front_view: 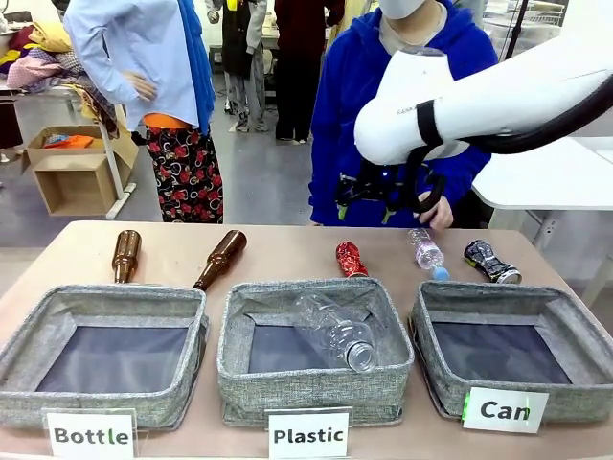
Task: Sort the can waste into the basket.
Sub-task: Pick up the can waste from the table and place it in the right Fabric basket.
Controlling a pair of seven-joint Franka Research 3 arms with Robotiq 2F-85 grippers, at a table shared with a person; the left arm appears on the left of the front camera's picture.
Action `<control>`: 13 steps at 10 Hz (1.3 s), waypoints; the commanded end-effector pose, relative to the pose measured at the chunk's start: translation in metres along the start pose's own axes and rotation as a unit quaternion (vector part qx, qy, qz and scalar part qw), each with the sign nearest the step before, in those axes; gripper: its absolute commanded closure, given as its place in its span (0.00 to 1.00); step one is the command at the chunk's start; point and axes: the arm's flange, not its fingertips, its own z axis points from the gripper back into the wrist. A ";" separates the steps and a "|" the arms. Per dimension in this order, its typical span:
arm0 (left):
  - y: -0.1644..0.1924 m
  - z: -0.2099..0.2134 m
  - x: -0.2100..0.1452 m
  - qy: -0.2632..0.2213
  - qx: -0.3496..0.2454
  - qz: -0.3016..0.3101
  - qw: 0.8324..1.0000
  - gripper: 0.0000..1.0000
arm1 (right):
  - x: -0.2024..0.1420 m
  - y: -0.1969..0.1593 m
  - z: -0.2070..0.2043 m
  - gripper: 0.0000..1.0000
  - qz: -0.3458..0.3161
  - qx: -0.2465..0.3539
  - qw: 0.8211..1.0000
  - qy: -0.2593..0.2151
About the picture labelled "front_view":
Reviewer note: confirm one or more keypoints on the white Can label sign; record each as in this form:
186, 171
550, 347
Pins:
505, 410

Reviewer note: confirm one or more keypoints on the brown glass bottle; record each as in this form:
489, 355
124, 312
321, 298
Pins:
127, 254
222, 259

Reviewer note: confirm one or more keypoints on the light blue mannequin shirt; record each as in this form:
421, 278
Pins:
120, 43

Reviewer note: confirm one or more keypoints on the grey undershirt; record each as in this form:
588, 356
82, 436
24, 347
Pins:
390, 40

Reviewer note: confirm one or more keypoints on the orange cloth in box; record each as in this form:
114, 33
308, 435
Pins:
72, 141

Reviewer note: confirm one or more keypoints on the blue hanging scarf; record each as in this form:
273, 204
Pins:
196, 57

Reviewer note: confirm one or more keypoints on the black stand pole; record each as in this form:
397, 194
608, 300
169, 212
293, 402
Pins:
519, 24

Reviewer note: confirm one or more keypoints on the grey fabric basket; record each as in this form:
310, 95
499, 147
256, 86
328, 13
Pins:
29, 345
579, 326
311, 393

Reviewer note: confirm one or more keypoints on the shelf with plastic boxes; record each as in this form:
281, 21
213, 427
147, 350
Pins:
546, 19

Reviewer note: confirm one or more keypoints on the person's left forearm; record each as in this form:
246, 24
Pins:
460, 182

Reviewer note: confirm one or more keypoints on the crushed black can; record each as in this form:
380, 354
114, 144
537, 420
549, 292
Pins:
491, 261

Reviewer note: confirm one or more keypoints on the person in dark clothes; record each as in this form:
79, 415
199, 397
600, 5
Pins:
297, 72

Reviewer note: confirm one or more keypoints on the person's left hand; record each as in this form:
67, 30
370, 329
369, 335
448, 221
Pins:
443, 218

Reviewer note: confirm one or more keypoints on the orange waist cloth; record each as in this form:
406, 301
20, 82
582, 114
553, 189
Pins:
165, 121

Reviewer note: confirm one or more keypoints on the white Plastic label sign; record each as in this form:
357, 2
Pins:
309, 436

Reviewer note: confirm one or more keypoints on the grey face mask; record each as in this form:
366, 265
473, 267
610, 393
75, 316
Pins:
407, 8

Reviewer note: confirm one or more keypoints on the small clear plastic bottle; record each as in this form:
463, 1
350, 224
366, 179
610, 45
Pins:
426, 251

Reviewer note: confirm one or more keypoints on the person in blue hoodie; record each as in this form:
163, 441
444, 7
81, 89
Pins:
349, 96

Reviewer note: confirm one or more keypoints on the red floral black skirt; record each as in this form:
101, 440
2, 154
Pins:
187, 177

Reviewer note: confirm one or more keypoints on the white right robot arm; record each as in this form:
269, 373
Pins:
479, 96

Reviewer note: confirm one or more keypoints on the white background table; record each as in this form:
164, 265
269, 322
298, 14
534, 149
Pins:
115, 167

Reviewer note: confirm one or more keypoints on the pile of colourful clothes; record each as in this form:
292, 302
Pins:
43, 67

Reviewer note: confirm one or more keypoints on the brown cardboard box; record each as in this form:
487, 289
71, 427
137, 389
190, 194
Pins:
72, 187

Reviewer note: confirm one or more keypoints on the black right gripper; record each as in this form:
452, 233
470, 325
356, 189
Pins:
378, 184

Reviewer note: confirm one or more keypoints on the white Bottle label sign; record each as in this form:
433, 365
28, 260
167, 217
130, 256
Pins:
91, 436

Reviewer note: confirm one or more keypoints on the white side table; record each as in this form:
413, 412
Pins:
541, 177

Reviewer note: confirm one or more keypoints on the crushed red can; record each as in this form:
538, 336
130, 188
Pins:
350, 259

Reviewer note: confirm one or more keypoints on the person's right forearm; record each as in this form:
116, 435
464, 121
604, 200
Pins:
323, 191

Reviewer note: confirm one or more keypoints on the person in dark trousers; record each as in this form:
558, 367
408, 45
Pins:
9, 124

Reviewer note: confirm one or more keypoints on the white mannequin hand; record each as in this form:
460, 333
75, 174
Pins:
141, 86

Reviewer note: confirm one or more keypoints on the large clear plastic bottle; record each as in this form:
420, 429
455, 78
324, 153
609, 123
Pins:
335, 330

